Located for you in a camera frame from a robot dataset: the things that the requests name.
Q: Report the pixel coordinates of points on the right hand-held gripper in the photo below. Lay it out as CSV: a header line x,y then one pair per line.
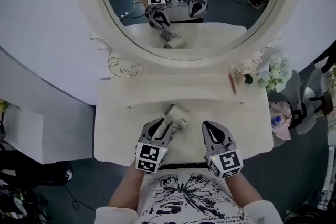
x,y
227,162

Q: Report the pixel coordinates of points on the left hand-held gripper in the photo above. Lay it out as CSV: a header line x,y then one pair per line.
x,y
148,158

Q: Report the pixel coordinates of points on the white dressing table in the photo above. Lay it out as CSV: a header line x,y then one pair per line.
x,y
131,128

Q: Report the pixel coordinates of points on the cream hair dryer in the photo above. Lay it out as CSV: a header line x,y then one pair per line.
x,y
178,116

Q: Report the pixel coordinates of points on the person's right forearm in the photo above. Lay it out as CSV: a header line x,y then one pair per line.
x,y
244,191

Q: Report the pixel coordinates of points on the person's left forearm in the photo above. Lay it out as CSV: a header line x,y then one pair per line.
x,y
126,189

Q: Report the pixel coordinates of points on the oval vanity mirror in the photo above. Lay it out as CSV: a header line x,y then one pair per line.
x,y
236,0

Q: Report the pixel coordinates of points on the person's black trouser leg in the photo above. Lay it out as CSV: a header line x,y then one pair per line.
x,y
183,165

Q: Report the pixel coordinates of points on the pink pen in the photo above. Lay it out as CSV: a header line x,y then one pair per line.
x,y
232,84

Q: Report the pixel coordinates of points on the blue label water bottle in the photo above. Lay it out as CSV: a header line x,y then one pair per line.
x,y
276,123

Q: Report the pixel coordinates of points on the person's printed white shirt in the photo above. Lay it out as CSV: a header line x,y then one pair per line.
x,y
183,199

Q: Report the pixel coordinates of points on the pink cloth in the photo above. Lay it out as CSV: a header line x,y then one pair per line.
x,y
284,123

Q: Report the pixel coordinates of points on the white flowers in green vase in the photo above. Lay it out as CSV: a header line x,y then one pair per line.
x,y
278,73

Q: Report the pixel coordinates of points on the black bag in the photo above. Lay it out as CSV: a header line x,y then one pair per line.
x,y
312,215

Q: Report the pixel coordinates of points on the yellow flower bunch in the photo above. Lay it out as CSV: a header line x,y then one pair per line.
x,y
3,106

